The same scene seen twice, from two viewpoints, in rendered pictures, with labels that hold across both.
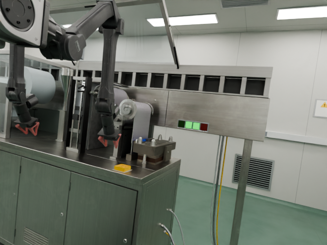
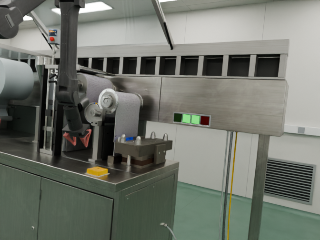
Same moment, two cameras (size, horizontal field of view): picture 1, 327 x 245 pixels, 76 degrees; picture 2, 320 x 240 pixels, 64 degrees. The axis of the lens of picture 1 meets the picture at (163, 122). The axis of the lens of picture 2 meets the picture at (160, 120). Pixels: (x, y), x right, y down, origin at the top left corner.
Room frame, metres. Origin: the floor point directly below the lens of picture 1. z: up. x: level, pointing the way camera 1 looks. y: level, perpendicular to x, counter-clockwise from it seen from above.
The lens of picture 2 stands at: (0.02, -0.19, 1.25)
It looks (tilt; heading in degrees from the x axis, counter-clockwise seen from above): 3 degrees down; 5
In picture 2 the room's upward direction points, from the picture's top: 5 degrees clockwise
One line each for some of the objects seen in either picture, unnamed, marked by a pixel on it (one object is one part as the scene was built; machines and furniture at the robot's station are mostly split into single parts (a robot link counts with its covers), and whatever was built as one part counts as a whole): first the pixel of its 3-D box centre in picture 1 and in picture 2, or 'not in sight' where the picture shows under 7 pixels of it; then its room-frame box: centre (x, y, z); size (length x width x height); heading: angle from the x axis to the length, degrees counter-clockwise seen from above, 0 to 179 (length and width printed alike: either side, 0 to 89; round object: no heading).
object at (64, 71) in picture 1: (68, 73); (45, 62); (1.87, 0.88, 1.50); 0.14 x 0.14 x 0.06
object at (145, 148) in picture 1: (156, 146); (145, 145); (1.56, 0.03, 1.00); 0.40 x 0.16 x 0.06; 157
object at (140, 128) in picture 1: (141, 129); (127, 125); (1.57, 0.16, 1.11); 0.23 x 0.01 x 0.18; 157
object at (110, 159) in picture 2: (138, 154); (125, 156); (1.57, 0.16, 0.92); 0.28 x 0.04 x 0.04; 157
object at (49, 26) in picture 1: (41, 28); not in sight; (0.58, 0.36, 1.45); 0.09 x 0.08 x 0.12; 80
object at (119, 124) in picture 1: (117, 136); (96, 135); (1.46, 0.31, 1.05); 0.06 x 0.05 x 0.31; 157
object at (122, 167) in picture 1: (122, 167); (97, 171); (1.21, 0.20, 0.91); 0.07 x 0.07 x 0.02; 67
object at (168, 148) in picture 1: (168, 152); (160, 154); (1.54, -0.06, 0.96); 0.10 x 0.03 x 0.11; 157
